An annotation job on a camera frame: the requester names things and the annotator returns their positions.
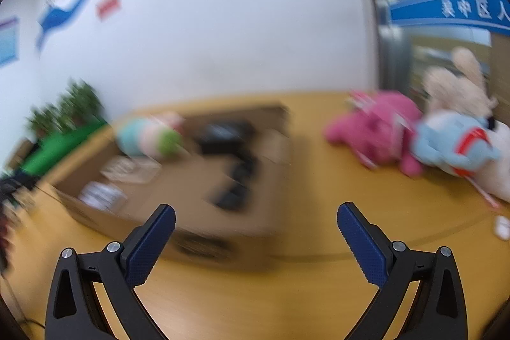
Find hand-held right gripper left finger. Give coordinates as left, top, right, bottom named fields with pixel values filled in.
left=45, top=204, right=177, bottom=340

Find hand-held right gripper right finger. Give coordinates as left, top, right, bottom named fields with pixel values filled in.
left=337, top=201, right=468, bottom=340

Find wooden desktop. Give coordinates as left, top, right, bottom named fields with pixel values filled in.
left=8, top=91, right=510, bottom=340

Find brown cardboard box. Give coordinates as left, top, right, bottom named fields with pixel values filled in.
left=54, top=105, right=295, bottom=271

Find white printed packet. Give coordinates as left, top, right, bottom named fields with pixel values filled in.
left=101, top=157, right=160, bottom=181

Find dark object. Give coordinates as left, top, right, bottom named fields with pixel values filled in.
left=207, top=157, right=259, bottom=211

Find teal and pink plush toy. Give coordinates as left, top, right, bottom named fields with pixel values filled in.
left=115, top=113, right=186, bottom=161

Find light blue plush toy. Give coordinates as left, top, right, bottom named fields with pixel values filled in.
left=410, top=112, right=502, bottom=178

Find black box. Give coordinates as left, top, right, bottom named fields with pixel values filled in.
left=201, top=121, right=256, bottom=155

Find green board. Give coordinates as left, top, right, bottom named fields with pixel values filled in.
left=18, top=121, right=110, bottom=177

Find small white object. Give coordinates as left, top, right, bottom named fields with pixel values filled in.
left=494, top=216, right=510, bottom=239

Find cream plush toy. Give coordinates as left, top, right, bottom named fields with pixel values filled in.
left=474, top=121, right=510, bottom=203

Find green potted plants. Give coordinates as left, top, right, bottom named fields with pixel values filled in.
left=26, top=79, right=106, bottom=137

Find beige plush toy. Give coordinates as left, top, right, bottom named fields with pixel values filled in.
left=422, top=47, right=499, bottom=118

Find blue banner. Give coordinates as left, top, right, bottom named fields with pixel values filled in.
left=390, top=0, right=510, bottom=32

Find grey metal door frame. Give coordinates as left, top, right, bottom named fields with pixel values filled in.
left=353, top=0, right=413, bottom=94

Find red wall sign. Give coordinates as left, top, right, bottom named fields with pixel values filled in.
left=96, top=0, right=122, bottom=20

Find framed wall picture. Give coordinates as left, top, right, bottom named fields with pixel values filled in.
left=0, top=17, right=20, bottom=68

